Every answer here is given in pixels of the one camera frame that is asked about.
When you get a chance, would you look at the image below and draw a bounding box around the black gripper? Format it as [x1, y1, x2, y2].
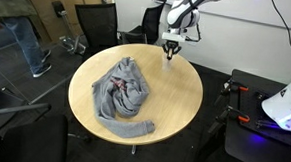
[162, 40, 183, 61]

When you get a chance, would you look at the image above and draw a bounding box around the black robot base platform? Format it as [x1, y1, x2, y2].
[194, 67, 291, 162]

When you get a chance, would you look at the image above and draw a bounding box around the translucent plastic measuring cup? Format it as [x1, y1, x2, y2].
[161, 53, 177, 73]

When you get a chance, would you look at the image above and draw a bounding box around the whiteboard marker tray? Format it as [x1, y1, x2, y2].
[151, 0, 175, 7]

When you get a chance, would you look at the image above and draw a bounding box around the black mesh office chair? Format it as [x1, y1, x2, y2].
[71, 0, 122, 65]
[118, 0, 168, 47]

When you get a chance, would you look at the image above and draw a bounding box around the grey hoodie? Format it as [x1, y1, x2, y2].
[89, 54, 160, 141]

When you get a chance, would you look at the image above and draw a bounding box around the black perforated mounting board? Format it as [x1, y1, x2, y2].
[230, 83, 291, 152]

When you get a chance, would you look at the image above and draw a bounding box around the metal table leg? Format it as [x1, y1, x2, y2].
[130, 143, 138, 156]

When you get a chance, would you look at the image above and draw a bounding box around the person in blue jeans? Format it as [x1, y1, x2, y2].
[0, 0, 57, 80]

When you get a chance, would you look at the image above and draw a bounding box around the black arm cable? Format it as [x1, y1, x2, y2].
[184, 22, 204, 44]

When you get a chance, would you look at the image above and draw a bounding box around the orange handled black clamp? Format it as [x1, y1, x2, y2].
[218, 79, 251, 99]
[208, 104, 252, 137]

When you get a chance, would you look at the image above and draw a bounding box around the black hanging wall cable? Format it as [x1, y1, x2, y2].
[266, 0, 291, 62]

